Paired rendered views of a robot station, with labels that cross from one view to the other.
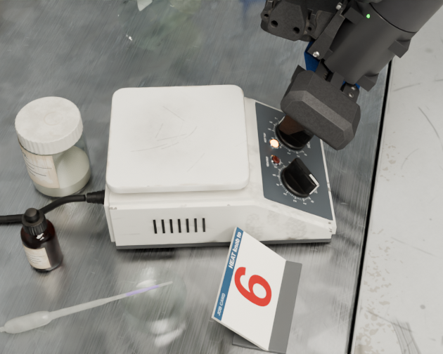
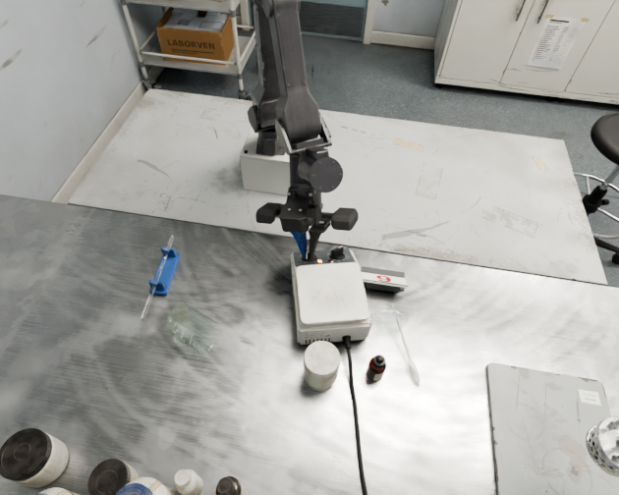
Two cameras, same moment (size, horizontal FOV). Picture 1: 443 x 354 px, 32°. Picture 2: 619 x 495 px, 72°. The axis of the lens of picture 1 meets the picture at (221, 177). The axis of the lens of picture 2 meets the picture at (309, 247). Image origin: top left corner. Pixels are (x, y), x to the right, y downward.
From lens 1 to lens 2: 0.71 m
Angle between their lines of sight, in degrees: 56
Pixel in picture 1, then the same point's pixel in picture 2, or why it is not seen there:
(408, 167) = not seen: hidden behind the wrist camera
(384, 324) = (383, 242)
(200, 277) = (373, 304)
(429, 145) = not seen: hidden behind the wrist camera
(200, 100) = (309, 283)
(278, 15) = (317, 215)
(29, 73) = (232, 413)
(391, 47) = not seen: hidden behind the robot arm
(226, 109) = (313, 271)
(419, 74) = (244, 218)
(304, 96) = (352, 217)
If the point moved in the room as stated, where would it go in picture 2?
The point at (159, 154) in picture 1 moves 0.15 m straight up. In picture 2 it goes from (346, 297) to (356, 245)
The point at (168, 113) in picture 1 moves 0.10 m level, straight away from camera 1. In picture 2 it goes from (318, 296) to (261, 303)
